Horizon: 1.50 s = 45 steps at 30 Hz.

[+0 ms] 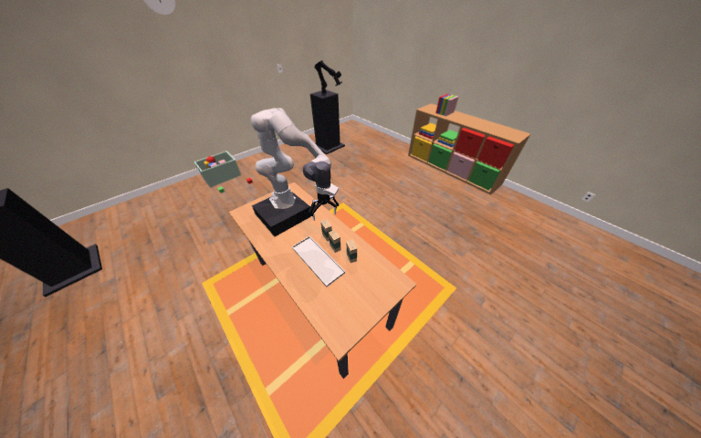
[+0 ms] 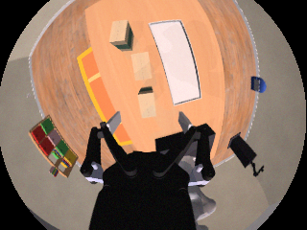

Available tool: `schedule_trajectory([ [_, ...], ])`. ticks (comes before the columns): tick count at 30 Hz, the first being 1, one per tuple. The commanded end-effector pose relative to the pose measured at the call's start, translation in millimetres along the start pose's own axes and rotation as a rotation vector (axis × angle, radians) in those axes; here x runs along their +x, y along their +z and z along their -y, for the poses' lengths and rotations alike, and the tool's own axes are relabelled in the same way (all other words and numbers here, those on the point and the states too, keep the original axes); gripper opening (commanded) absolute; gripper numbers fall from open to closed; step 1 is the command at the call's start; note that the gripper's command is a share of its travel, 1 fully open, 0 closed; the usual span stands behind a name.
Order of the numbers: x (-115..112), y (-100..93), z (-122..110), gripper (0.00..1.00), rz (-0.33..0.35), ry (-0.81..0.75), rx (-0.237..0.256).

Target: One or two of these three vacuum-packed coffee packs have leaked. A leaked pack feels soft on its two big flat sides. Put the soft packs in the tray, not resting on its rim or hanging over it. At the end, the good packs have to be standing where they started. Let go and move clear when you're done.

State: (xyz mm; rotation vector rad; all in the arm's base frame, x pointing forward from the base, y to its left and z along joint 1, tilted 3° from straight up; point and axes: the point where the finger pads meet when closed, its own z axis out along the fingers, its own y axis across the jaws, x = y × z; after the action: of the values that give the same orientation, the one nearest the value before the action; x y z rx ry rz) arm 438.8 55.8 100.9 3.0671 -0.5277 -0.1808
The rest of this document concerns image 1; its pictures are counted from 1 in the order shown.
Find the brown block with dark green band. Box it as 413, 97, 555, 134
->
320, 219, 332, 242
346, 239, 358, 263
329, 230, 341, 253

